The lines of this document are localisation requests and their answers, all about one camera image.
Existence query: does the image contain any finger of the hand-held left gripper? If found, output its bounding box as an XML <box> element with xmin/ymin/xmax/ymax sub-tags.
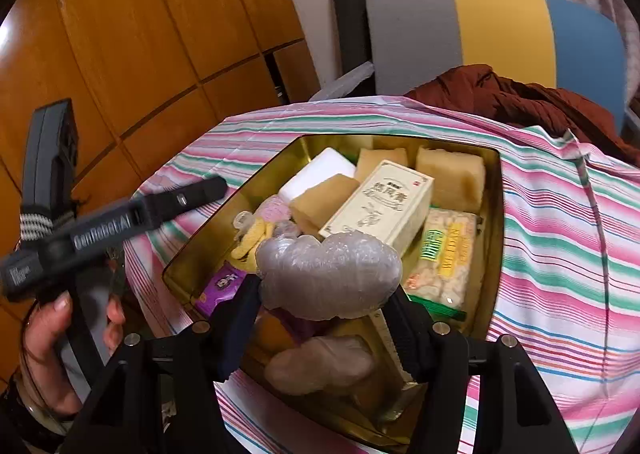
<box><xmin>130</xmin><ymin>177</ymin><xmax>228</xmax><ymax>235</ymax></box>

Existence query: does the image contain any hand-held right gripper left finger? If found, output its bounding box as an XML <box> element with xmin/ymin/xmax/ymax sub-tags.
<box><xmin>65</xmin><ymin>279</ymin><xmax>263</xmax><ymax>454</ymax></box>

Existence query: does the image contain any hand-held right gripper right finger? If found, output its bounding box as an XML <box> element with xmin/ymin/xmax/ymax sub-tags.
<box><xmin>385</xmin><ymin>291</ymin><xmax>581</xmax><ymax>454</ymax></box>

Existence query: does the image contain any purple snack packet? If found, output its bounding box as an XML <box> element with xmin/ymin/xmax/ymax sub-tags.
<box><xmin>195</xmin><ymin>264</ymin><xmax>251</xmax><ymax>317</ymax></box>

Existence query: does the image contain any gold metal tin box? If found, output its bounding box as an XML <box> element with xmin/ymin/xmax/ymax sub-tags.
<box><xmin>161</xmin><ymin>134</ymin><xmax>503</xmax><ymax>440</ymax></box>

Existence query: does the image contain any yellow knitted pouch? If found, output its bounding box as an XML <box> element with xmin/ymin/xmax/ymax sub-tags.
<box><xmin>231</xmin><ymin>194</ymin><xmax>301</xmax><ymax>275</ymax></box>

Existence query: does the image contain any green label cracker packet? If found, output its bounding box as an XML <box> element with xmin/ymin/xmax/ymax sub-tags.
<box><xmin>402</xmin><ymin>206</ymin><xmax>483</xmax><ymax>322</ymax></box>

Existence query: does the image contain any clear plastic bag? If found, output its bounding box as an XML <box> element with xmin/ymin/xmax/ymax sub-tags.
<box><xmin>255</xmin><ymin>229</ymin><xmax>403</xmax><ymax>321</ymax></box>

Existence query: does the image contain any white foam sponge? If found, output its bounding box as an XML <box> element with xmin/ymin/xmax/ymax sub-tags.
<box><xmin>278</xmin><ymin>147</ymin><xmax>357</xmax><ymax>207</ymax></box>

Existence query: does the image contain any cream cardboard box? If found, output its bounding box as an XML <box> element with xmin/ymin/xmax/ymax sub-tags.
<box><xmin>318</xmin><ymin>160</ymin><xmax>435</xmax><ymax>255</ymax></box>

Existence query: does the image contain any yellow sponge block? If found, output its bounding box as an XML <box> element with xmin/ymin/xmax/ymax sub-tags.
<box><xmin>354</xmin><ymin>148</ymin><xmax>411</xmax><ymax>185</ymax></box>
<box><xmin>289</xmin><ymin>174</ymin><xmax>361</xmax><ymax>237</ymax></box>
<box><xmin>416</xmin><ymin>146</ymin><xmax>487</xmax><ymax>213</ymax></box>

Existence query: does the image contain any person's left forearm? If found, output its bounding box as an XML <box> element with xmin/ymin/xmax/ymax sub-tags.
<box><xmin>0</xmin><ymin>374</ymin><xmax>86</xmax><ymax>454</ymax></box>

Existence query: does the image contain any person's left hand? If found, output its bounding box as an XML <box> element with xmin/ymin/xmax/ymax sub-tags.
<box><xmin>19</xmin><ymin>290</ymin><xmax>127</xmax><ymax>416</ymax></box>

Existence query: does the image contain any wooden wardrobe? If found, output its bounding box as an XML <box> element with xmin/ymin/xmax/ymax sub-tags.
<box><xmin>0</xmin><ymin>0</ymin><xmax>321</xmax><ymax>385</ymax></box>

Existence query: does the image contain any pink green striped tablecloth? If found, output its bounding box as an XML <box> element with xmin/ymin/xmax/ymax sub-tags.
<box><xmin>122</xmin><ymin>94</ymin><xmax>640</xmax><ymax>454</ymax></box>

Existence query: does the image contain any black rolled mat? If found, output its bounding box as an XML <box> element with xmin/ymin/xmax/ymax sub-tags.
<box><xmin>330</xmin><ymin>0</ymin><xmax>372</xmax><ymax>79</ymax></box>

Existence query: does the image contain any dark red jacket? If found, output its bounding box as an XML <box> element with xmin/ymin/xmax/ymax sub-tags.
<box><xmin>404</xmin><ymin>64</ymin><xmax>640</xmax><ymax>165</ymax></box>

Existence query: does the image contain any grey yellow blue chair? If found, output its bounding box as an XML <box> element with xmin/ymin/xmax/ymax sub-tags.
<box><xmin>310</xmin><ymin>0</ymin><xmax>628</xmax><ymax>135</ymax></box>

